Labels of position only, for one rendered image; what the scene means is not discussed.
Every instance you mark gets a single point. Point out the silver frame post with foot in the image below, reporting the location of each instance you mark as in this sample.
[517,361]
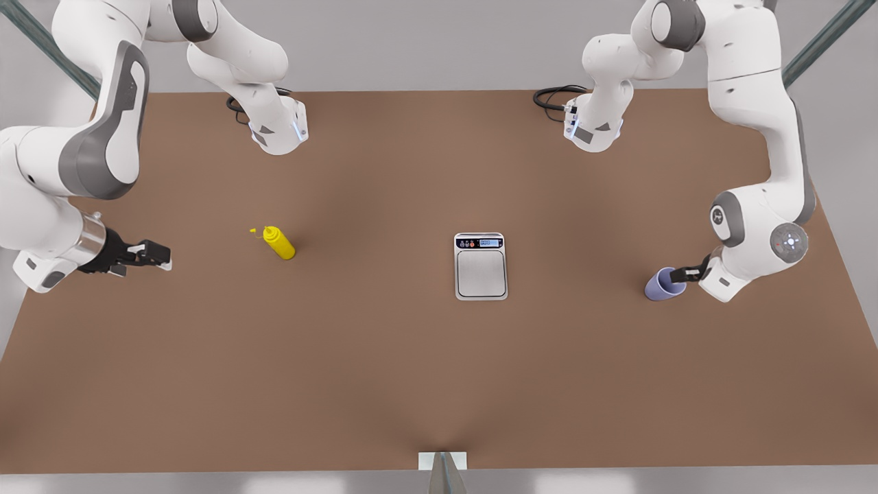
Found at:
[444,473]

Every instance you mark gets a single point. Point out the yellow sauce bottle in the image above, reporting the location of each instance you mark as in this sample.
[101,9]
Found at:
[280,244]

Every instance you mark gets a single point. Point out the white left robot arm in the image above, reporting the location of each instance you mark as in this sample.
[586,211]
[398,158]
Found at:
[754,123]

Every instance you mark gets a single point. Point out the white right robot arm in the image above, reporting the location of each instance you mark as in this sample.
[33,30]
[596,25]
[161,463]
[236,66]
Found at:
[103,137]

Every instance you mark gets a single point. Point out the silver kitchen scale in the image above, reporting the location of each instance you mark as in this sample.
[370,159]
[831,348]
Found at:
[481,272]

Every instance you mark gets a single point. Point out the purple cup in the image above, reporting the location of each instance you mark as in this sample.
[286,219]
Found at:
[660,288]

